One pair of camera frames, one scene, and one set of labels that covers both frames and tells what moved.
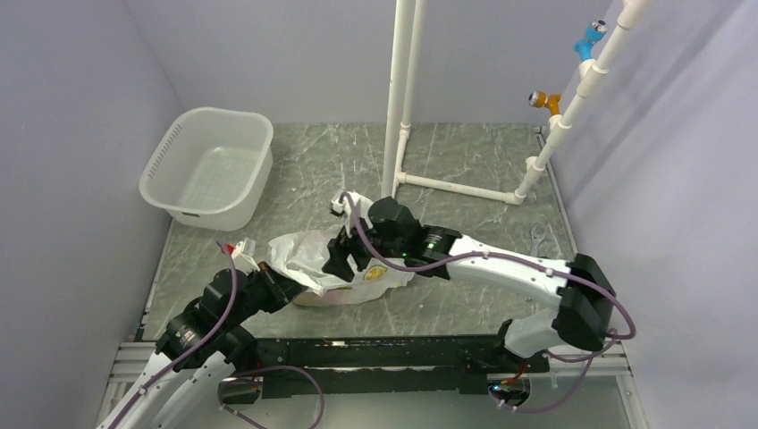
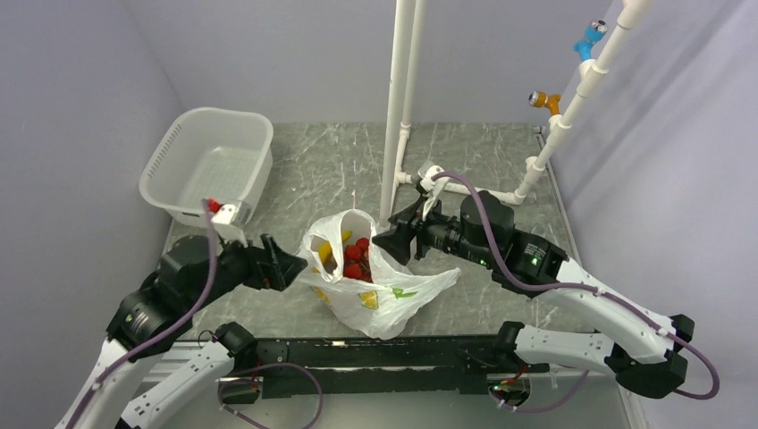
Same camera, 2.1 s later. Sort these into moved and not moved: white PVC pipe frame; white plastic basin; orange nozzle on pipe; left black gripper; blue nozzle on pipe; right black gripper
Moved: left black gripper; right black gripper
Not moved: orange nozzle on pipe; blue nozzle on pipe; white plastic basin; white PVC pipe frame
